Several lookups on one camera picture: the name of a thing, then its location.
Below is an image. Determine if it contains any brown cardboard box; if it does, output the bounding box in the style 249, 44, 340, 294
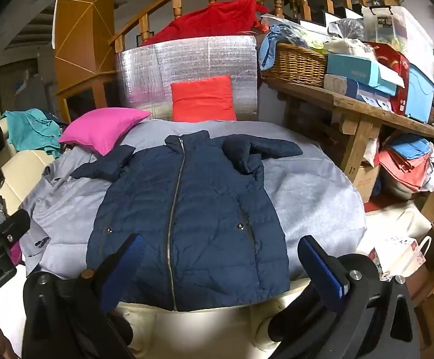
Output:
352, 161, 380, 204

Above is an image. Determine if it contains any blue plastic storage bin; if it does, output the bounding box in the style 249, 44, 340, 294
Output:
404, 63, 434, 123

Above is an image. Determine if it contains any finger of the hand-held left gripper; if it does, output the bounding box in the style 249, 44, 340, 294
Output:
0, 209, 31, 255

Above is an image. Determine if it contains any light blue cloth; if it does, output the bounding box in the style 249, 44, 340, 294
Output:
258, 24, 307, 72

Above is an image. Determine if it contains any teal shirt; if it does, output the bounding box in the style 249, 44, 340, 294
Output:
0, 108, 63, 158

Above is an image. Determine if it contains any grey bed sheet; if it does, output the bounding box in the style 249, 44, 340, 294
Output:
19, 120, 367, 281

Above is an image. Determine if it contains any floral paper bag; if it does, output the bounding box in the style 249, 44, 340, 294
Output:
368, 235, 433, 283

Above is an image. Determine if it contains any blue fabric stack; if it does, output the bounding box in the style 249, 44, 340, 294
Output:
389, 133, 433, 161

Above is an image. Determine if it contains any clear plastic storage box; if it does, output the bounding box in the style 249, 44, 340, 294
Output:
361, 4, 434, 79

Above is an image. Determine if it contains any wooden stair railing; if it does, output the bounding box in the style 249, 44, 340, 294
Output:
108, 0, 405, 55

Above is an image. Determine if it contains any pink pillow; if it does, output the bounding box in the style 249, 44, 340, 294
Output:
58, 107, 152, 156

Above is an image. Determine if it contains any red gift box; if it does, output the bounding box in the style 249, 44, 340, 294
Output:
367, 42, 410, 116

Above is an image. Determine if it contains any teal cardboard box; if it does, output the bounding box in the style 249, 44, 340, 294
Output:
326, 53, 398, 97

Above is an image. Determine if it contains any orange wooden pillar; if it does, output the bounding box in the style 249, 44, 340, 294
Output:
54, 0, 117, 120

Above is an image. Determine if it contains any dark wooden door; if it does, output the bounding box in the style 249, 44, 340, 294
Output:
0, 58, 40, 115

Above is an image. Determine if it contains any white and blue box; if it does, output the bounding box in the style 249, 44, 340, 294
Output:
323, 74, 393, 113

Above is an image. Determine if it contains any red cloth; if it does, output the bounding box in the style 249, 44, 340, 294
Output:
142, 0, 270, 47

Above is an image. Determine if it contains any cream leather sofa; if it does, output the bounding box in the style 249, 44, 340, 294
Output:
0, 118, 62, 217

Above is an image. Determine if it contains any magenta cloth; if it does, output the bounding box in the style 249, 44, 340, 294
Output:
9, 239, 23, 266

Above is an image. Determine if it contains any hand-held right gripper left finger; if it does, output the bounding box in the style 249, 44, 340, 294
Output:
22, 233, 145, 359

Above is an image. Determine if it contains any red pillow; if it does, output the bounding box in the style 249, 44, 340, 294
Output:
171, 75, 237, 122

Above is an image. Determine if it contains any navy puffer jacket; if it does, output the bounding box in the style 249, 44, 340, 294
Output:
70, 130, 303, 312

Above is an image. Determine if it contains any red fabric stack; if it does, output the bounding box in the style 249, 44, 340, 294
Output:
378, 147, 433, 194

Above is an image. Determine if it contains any wooden table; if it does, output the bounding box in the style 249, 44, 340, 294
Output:
260, 77, 434, 184

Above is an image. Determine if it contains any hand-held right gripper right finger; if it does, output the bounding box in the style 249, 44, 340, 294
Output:
297, 235, 421, 359

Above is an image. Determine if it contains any silver foil insulation mat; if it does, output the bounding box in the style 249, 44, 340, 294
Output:
115, 34, 258, 122

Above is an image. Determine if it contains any plastic bag with dark cloth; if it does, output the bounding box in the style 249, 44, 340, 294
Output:
327, 18, 365, 42

